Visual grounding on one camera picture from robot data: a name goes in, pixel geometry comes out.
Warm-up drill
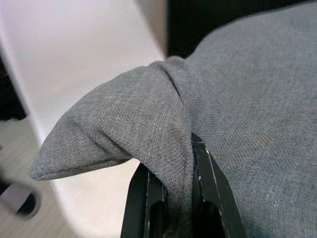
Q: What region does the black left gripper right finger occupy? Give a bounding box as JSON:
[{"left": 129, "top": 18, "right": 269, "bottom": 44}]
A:
[{"left": 189, "top": 132, "right": 248, "bottom": 238}]

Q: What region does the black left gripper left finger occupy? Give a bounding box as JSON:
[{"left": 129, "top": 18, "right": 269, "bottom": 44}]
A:
[{"left": 120, "top": 164, "right": 169, "bottom": 238}]

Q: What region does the grey fabric pillow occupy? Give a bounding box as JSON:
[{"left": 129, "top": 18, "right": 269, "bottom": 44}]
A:
[{"left": 29, "top": 2, "right": 317, "bottom": 238}]

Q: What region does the grey chair leg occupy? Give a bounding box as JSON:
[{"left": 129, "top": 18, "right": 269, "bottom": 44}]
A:
[{"left": 0, "top": 182, "right": 43, "bottom": 219}]

